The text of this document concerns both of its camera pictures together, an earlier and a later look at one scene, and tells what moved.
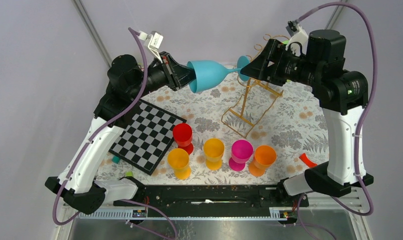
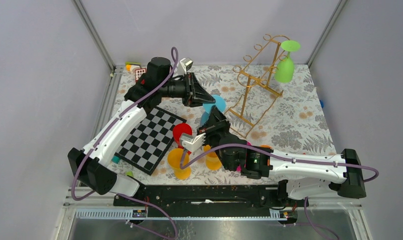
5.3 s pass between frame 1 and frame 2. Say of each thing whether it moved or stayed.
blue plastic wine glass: moved
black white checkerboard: stayed
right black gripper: moved
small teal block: stayed
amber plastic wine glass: stayed
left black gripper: moved
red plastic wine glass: stayed
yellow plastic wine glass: stayed
